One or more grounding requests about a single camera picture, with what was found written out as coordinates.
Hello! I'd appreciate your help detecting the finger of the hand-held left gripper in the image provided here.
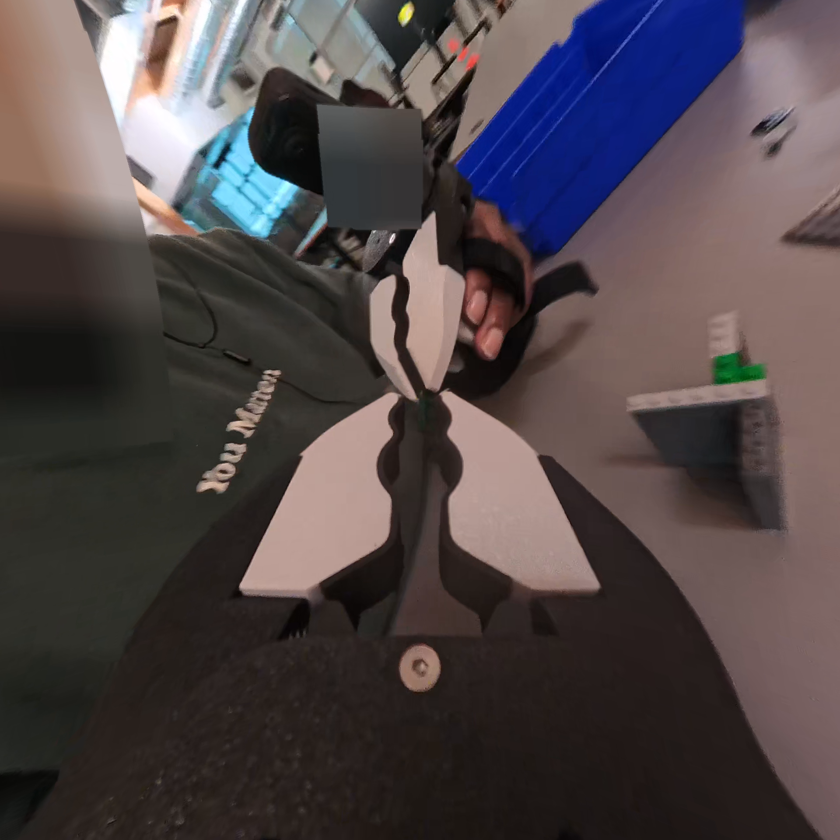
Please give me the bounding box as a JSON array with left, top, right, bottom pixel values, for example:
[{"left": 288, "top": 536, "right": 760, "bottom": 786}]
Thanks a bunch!
[
  {"left": 369, "top": 274, "right": 424, "bottom": 398},
  {"left": 400, "top": 215, "right": 466, "bottom": 395}
]

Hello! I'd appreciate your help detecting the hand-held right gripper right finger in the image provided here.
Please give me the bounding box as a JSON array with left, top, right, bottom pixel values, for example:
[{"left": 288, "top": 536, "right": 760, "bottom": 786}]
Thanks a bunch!
[{"left": 436, "top": 392, "right": 602, "bottom": 632}]

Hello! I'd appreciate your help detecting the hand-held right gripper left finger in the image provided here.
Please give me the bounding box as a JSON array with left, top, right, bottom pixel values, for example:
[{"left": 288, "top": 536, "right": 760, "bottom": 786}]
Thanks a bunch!
[{"left": 238, "top": 392, "right": 421, "bottom": 632}]

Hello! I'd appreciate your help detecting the dark green plate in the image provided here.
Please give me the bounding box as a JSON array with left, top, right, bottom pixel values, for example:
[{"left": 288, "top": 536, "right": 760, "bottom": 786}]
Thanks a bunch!
[{"left": 416, "top": 390, "right": 437, "bottom": 460}]

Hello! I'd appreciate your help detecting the dark grey cross wall piece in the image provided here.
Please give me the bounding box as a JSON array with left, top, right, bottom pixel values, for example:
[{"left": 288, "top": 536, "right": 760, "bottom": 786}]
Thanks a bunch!
[{"left": 626, "top": 381, "right": 787, "bottom": 531}]

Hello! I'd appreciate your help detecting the small green corner plate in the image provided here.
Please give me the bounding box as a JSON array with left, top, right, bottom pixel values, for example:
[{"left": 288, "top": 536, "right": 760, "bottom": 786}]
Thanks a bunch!
[{"left": 712, "top": 354, "right": 767, "bottom": 385}]

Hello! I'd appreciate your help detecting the black monitor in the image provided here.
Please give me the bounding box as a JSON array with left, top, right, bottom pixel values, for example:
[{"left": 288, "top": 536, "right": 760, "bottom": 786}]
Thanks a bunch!
[{"left": 357, "top": 0, "right": 490, "bottom": 73}]

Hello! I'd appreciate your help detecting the blue plastic bin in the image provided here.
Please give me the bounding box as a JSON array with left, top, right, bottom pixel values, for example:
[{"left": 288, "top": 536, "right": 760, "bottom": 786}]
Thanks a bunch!
[{"left": 456, "top": 0, "right": 746, "bottom": 258}]

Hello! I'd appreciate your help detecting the small black brick piece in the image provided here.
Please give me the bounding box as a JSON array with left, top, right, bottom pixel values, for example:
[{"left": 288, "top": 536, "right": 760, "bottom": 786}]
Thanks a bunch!
[{"left": 750, "top": 107, "right": 800, "bottom": 158}]

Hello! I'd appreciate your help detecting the grey brick build on baseplate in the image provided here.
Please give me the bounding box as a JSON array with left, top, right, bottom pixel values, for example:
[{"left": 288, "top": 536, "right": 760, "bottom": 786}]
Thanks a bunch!
[{"left": 781, "top": 187, "right": 840, "bottom": 249}]

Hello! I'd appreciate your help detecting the silver air duct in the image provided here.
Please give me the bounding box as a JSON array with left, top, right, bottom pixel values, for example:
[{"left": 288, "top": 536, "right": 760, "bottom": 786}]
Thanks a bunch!
[{"left": 174, "top": 0, "right": 263, "bottom": 106}]

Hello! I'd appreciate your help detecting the thin black cable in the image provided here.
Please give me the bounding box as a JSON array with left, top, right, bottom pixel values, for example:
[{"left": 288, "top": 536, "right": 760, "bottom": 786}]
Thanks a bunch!
[{"left": 163, "top": 272, "right": 253, "bottom": 365}]

